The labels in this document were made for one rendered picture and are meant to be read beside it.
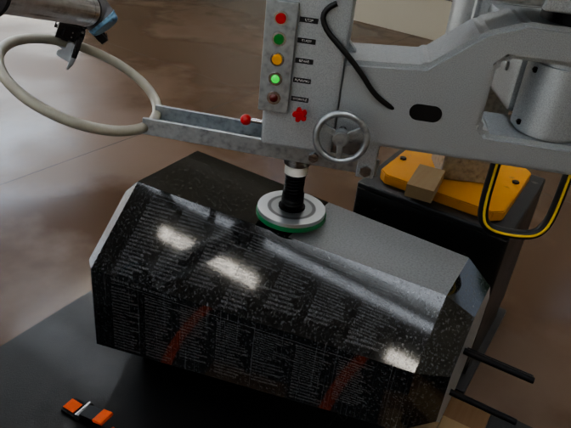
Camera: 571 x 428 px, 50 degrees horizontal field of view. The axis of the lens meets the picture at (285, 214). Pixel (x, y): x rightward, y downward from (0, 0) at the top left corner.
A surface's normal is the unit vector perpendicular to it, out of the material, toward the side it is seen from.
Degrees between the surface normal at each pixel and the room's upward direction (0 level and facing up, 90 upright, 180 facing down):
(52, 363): 0
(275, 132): 90
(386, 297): 45
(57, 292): 0
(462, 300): 32
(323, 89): 90
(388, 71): 90
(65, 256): 0
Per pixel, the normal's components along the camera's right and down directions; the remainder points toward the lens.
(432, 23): -0.58, 0.36
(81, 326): 0.10, -0.86
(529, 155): -0.15, 0.49
